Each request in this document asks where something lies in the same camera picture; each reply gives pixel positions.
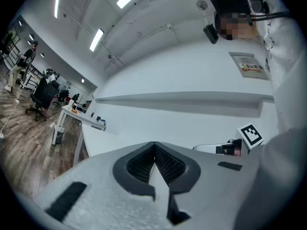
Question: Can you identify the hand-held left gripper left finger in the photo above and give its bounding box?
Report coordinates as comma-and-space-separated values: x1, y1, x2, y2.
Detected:
35, 141, 173, 230

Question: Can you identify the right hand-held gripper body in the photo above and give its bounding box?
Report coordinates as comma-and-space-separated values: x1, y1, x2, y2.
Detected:
193, 123, 264, 157

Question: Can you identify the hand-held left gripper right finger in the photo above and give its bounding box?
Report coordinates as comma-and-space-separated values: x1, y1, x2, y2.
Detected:
154, 141, 250, 230

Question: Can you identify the person's right forearm white sleeve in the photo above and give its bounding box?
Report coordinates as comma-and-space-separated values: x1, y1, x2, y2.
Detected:
234, 127, 307, 230

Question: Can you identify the person's white shirt torso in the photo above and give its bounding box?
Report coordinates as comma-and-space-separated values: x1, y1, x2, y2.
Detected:
249, 0, 307, 138

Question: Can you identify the white table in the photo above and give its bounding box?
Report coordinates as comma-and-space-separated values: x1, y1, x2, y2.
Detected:
52, 104, 107, 146

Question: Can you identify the person's head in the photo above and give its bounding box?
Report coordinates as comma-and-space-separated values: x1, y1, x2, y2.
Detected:
201, 0, 272, 42

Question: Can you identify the black office chair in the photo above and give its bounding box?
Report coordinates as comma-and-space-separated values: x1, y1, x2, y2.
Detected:
25, 77, 60, 122

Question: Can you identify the white metal cart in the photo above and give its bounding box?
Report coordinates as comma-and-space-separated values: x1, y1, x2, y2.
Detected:
20, 71, 41, 91

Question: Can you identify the black metal railing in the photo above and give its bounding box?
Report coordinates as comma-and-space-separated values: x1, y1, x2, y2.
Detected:
1, 38, 44, 80

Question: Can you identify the black head-worn camera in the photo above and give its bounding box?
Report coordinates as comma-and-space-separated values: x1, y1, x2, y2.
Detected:
203, 23, 219, 45

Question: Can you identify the black headset cable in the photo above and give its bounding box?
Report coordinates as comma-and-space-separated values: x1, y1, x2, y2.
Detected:
249, 10, 292, 23

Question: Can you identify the white floor cable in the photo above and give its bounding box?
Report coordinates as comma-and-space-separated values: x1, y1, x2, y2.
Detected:
0, 99, 20, 139

